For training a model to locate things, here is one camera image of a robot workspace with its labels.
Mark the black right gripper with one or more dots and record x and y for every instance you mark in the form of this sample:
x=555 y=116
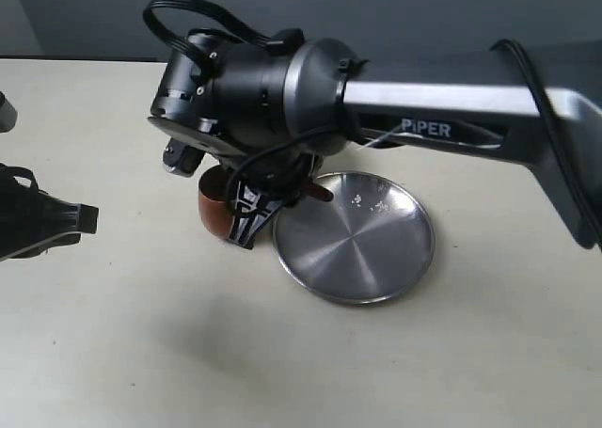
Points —
x=251 y=208

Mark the dark red wooden spoon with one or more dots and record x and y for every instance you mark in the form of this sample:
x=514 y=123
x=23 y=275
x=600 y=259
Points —
x=318 y=192

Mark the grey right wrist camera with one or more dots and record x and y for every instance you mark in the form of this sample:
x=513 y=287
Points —
x=181 y=159

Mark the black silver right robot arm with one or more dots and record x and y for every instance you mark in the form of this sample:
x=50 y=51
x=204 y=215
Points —
x=269 y=116

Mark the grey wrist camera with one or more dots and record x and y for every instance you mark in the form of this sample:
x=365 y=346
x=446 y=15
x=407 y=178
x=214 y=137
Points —
x=181 y=159
x=8 y=114

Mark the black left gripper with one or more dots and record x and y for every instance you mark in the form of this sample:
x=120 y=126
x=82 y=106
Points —
x=28 y=228

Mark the brown wooden cup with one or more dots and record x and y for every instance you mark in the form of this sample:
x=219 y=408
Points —
x=215 y=216

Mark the round steel plate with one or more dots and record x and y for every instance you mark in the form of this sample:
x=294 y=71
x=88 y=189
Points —
x=371 y=243

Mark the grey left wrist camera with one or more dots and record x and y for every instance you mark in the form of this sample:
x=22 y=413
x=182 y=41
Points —
x=8 y=114

